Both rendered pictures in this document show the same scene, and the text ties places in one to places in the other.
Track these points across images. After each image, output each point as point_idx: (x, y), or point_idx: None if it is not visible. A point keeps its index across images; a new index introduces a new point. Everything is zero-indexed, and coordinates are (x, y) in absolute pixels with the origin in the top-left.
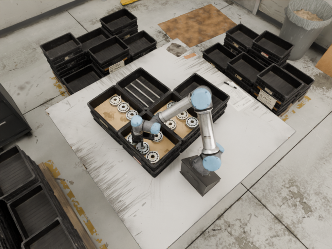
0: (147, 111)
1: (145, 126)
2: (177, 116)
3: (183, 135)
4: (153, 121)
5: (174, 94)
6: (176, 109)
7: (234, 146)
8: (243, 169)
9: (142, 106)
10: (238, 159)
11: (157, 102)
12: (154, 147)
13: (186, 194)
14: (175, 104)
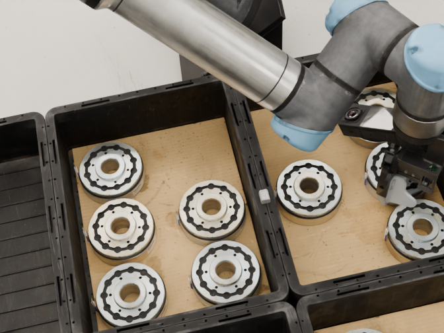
0: (291, 285)
1: (407, 19)
2: (150, 227)
3: (188, 148)
4: (350, 36)
5: (82, 320)
6: (217, 8)
7: (19, 76)
8: (69, 3)
9: (299, 330)
10: (52, 33)
11: (200, 314)
12: (341, 158)
13: (308, 22)
14: (204, 26)
